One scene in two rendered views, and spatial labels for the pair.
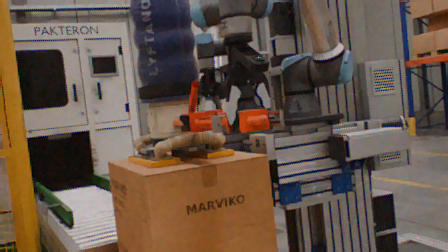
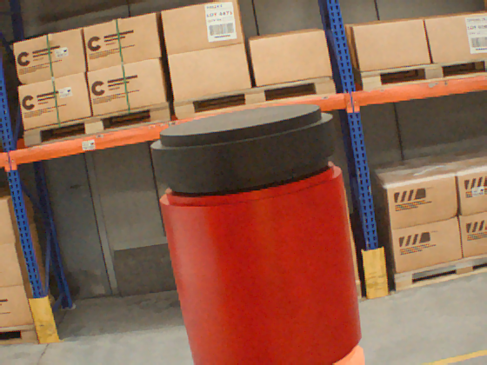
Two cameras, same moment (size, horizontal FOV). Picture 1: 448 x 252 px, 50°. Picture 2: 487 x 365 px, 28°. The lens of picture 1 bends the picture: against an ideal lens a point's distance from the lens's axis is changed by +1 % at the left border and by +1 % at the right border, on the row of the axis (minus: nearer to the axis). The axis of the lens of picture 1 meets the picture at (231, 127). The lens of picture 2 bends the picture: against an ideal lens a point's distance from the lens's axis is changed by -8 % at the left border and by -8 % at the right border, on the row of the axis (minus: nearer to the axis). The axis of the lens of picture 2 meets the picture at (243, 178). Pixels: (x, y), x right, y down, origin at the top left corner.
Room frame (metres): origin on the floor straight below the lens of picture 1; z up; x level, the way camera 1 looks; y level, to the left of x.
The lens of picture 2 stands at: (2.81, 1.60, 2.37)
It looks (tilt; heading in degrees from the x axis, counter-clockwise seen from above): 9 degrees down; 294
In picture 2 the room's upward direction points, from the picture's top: 9 degrees counter-clockwise
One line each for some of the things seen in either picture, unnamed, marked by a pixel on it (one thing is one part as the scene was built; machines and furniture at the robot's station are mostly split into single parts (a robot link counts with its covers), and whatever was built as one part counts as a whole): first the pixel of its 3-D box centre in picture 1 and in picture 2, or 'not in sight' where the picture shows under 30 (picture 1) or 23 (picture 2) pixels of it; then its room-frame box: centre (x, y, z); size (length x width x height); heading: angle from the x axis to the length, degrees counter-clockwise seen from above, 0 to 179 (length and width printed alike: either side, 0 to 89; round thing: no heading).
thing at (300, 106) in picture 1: (300, 103); not in sight; (1.80, -0.27, 1.09); 0.15 x 0.15 x 0.10
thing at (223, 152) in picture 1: (202, 147); not in sight; (1.73, 0.11, 0.97); 0.34 x 0.10 x 0.05; 24
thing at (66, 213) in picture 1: (45, 200); not in sight; (3.23, 1.32, 0.60); 1.60 x 0.10 x 0.09; 28
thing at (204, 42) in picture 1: (204, 46); not in sight; (2.05, 0.08, 1.37); 0.09 x 0.08 x 0.11; 173
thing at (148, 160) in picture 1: (151, 155); not in sight; (1.65, 0.29, 0.97); 0.34 x 0.10 x 0.05; 24
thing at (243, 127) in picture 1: (246, 120); not in sight; (1.14, -0.04, 1.07); 0.08 x 0.07 x 0.05; 24
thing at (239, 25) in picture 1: (236, 29); not in sight; (1.16, -0.04, 1.30); 0.08 x 0.08 x 0.05
